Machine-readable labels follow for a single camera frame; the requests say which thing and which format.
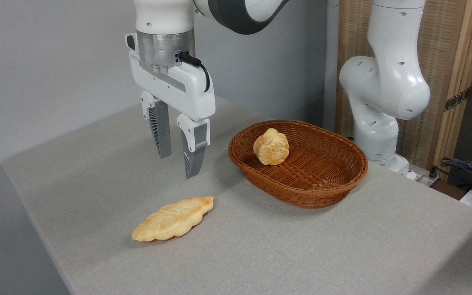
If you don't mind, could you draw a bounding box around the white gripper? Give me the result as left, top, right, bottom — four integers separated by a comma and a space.
125, 32, 216, 180

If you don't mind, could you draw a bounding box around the black cable bundle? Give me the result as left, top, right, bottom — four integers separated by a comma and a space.
432, 157, 472, 194

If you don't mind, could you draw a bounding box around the wooden rattan folding screen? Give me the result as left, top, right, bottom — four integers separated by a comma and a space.
336, 0, 472, 173

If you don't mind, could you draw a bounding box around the brown oval wicker basket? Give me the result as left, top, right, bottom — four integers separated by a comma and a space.
227, 119, 369, 210

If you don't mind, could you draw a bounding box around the long braided bread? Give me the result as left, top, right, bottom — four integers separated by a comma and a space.
131, 196, 215, 243

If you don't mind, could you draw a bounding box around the grey tablecloth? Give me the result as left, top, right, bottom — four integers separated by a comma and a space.
1, 95, 472, 295

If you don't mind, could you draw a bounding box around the round knotted bread roll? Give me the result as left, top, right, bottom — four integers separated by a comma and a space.
253, 128, 290, 166

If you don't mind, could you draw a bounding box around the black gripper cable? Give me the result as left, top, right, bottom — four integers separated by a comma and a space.
177, 52, 211, 93

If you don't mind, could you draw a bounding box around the metal screen hinge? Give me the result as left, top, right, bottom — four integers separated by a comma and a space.
444, 87, 471, 112

